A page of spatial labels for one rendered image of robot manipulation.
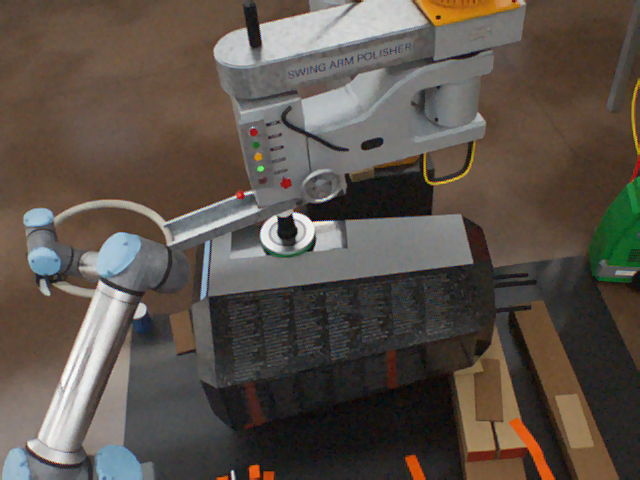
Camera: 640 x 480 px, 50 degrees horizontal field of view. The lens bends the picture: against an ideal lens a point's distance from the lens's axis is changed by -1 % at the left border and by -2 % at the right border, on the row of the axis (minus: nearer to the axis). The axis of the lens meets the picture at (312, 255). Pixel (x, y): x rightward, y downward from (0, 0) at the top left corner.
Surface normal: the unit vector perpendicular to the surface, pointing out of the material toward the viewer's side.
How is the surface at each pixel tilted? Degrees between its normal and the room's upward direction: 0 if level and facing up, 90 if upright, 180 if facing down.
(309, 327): 45
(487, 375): 0
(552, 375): 0
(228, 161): 0
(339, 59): 90
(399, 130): 90
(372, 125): 90
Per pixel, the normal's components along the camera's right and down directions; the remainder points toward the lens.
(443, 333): 0.00, 0.07
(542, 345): -0.09, -0.65
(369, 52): 0.27, 0.71
